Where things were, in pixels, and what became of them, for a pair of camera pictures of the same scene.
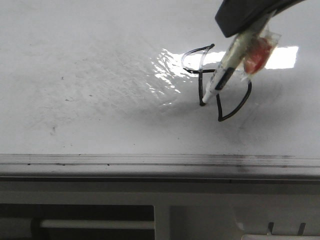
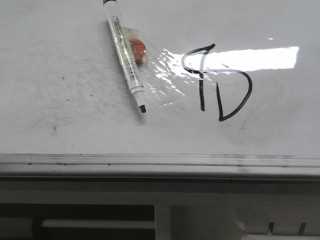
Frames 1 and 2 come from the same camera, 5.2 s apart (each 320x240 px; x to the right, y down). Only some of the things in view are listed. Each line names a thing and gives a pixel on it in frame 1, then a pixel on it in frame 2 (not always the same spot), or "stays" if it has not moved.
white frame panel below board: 192,209 stays
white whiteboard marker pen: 250,52 to 111,9
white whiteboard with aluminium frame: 116,87 stays
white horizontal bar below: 97,224 stays
